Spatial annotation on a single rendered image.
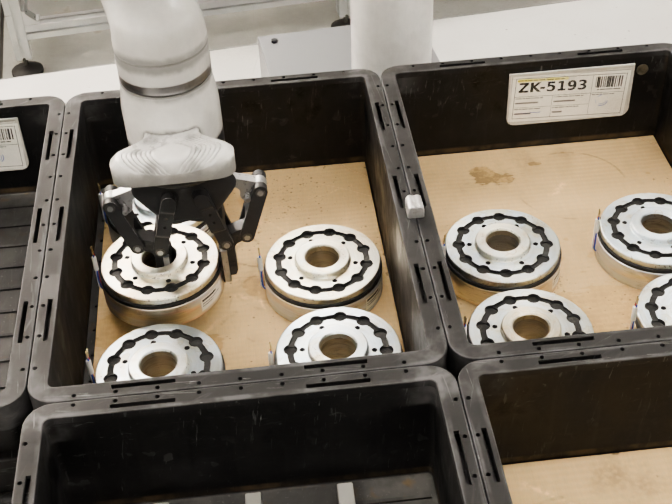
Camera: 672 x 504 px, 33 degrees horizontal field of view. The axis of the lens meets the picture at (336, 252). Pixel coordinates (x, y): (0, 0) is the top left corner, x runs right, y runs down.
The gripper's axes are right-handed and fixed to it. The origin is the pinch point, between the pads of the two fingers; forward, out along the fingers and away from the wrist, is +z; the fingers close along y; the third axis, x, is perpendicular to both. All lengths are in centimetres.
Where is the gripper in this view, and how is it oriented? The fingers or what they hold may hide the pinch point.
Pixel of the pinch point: (197, 263)
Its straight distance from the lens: 99.1
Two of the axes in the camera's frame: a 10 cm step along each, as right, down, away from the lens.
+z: 0.5, 7.6, 6.5
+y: -9.9, 1.1, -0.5
